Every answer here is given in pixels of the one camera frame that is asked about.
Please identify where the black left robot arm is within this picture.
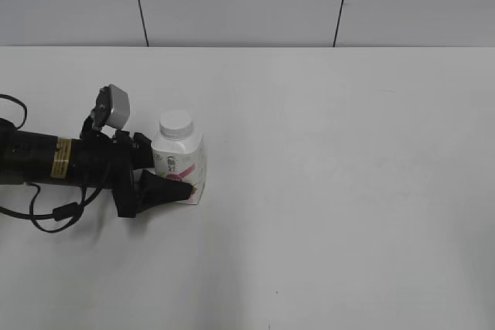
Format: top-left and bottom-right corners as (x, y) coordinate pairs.
(1, 120), (193, 218)

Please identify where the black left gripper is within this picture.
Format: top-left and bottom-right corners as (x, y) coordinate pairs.
(71, 115), (193, 218)

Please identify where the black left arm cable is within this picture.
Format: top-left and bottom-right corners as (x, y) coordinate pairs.
(0, 94), (117, 234)

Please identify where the white plastic bottle cap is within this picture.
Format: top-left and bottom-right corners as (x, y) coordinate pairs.
(159, 110), (194, 140)

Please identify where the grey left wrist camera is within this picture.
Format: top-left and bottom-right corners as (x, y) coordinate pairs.
(91, 84), (130, 131)

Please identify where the white strawberry yogurt bottle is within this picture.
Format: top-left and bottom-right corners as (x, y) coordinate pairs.
(151, 131), (207, 205)

